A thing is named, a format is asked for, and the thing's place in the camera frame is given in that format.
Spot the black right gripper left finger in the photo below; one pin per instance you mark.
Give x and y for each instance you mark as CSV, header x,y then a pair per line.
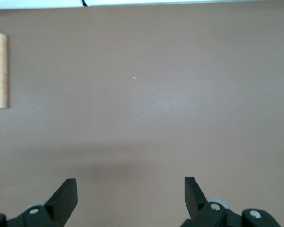
x,y
61,203

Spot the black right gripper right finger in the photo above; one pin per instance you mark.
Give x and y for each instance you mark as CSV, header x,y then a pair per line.
x,y
195,203

